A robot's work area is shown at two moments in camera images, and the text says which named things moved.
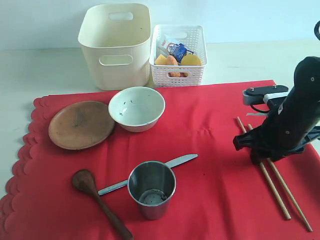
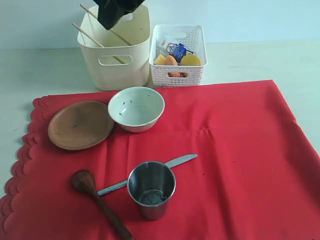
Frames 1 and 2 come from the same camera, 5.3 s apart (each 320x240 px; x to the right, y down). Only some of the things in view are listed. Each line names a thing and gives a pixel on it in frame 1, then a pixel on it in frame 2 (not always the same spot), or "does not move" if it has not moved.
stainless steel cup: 152,184 does not move
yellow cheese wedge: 161,60 does not move
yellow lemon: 191,60 does not move
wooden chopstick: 291,198 -> 98,43
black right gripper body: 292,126 -> 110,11
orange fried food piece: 171,60 does not move
